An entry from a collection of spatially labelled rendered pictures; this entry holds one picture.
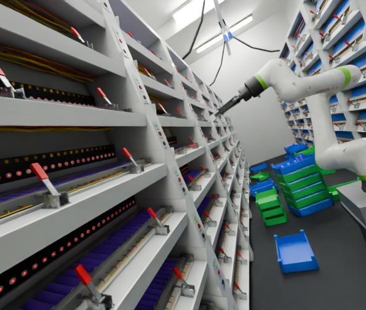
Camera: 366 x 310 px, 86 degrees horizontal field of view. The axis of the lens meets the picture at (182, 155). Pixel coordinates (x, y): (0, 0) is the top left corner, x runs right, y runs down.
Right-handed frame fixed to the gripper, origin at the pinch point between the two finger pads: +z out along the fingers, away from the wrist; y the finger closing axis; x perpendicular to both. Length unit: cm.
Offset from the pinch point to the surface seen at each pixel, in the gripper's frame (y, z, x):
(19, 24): -76, 13, 28
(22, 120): -83, 18, 8
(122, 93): -39.7, 19.5, 23.0
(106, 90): -40, 25, 29
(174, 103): 30.3, 21.4, 29.3
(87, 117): -68, 18, 9
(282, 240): 43, 16, -98
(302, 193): 79, -15, -88
